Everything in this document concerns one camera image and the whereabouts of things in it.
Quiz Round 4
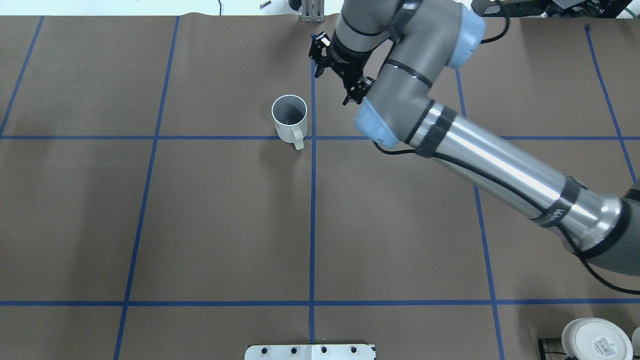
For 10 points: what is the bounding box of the black wire cup rack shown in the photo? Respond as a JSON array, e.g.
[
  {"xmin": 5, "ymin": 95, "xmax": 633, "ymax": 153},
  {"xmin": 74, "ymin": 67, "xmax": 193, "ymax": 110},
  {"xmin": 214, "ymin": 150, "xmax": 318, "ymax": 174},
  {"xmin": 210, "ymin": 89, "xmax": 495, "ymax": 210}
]
[{"xmin": 537, "ymin": 338, "xmax": 578, "ymax": 360}]

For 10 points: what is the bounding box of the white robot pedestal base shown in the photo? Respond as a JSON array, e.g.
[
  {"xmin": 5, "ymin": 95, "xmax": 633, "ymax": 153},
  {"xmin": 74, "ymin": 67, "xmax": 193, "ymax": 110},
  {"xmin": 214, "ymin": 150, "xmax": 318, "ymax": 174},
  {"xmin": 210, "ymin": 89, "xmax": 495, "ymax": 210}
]
[{"xmin": 244, "ymin": 343, "xmax": 377, "ymax": 360}]

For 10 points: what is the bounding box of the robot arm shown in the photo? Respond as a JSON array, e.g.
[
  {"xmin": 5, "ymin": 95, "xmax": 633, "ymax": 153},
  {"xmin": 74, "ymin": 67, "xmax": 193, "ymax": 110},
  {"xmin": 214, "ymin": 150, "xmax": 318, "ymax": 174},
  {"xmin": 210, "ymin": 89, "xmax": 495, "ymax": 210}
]
[{"xmin": 308, "ymin": 0, "xmax": 639, "ymax": 296}]

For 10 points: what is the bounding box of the white cup on wire rack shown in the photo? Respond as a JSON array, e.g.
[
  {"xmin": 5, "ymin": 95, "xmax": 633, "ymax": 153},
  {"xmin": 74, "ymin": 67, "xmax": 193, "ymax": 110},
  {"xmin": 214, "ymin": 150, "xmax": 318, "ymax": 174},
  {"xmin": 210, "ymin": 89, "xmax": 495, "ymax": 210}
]
[{"xmin": 561, "ymin": 317, "xmax": 634, "ymax": 360}]

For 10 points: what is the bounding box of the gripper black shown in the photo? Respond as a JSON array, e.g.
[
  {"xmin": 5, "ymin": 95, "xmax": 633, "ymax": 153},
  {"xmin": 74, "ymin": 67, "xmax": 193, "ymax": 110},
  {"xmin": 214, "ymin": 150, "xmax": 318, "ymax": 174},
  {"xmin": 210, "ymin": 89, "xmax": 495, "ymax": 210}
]
[{"xmin": 326, "ymin": 39, "xmax": 376, "ymax": 106}]

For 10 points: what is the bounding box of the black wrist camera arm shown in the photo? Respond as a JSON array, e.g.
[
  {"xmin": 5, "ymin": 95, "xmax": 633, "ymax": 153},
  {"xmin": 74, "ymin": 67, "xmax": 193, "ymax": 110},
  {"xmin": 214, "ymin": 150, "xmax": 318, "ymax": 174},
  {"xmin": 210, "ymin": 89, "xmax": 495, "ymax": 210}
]
[{"xmin": 308, "ymin": 31, "xmax": 331, "ymax": 79}]

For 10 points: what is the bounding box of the aluminium frame post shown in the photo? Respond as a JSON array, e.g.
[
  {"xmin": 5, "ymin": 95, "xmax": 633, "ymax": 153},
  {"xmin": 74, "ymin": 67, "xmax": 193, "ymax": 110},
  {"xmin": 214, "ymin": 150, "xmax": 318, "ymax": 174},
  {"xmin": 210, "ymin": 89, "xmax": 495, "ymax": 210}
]
[{"xmin": 299, "ymin": 0, "xmax": 326, "ymax": 24}]

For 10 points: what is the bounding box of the white mug with handle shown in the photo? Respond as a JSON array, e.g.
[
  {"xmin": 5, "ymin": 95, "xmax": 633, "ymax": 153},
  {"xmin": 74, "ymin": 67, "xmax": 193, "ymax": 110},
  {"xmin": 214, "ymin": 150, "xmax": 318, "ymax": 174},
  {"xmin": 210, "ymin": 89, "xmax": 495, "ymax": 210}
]
[{"xmin": 270, "ymin": 94, "xmax": 308, "ymax": 151}]

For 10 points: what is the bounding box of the brown paper table cover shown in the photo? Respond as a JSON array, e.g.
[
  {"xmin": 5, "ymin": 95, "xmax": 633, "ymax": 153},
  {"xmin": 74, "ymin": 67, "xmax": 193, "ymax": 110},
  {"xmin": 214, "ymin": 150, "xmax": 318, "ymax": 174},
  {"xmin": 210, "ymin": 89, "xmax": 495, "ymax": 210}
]
[{"xmin": 1, "ymin": 14, "xmax": 639, "ymax": 360}]

